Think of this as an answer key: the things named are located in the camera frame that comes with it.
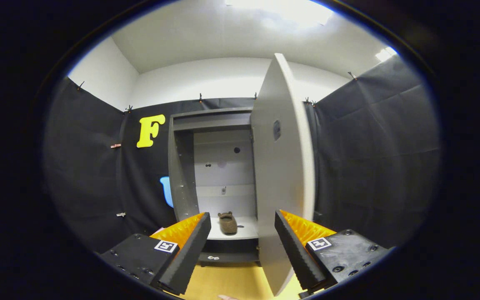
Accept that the small ceiling light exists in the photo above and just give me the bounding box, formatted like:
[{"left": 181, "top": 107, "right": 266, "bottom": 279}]
[{"left": 375, "top": 47, "right": 398, "bottom": 62}]

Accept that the grey shoe cabinet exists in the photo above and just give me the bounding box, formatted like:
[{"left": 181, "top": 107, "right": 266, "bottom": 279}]
[{"left": 167, "top": 107, "right": 265, "bottom": 265}]

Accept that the brown fuzzy shoe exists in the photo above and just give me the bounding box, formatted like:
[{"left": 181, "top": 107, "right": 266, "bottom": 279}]
[{"left": 217, "top": 211, "right": 238, "bottom": 235}]

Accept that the black backdrop cloth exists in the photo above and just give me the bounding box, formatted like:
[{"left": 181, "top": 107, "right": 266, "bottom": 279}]
[{"left": 44, "top": 54, "right": 440, "bottom": 255}]

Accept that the beige shoe cabinet door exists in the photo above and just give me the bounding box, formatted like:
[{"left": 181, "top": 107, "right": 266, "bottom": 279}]
[{"left": 250, "top": 53, "right": 316, "bottom": 296}]

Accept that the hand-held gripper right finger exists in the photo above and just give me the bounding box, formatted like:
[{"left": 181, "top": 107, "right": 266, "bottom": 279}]
[{"left": 274, "top": 210, "right": 392, "bottom": 294}]

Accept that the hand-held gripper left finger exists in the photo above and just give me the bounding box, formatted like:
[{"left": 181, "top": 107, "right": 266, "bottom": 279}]
[{"left": 98, "top": 212, "right": 212, "bottom": 295}]

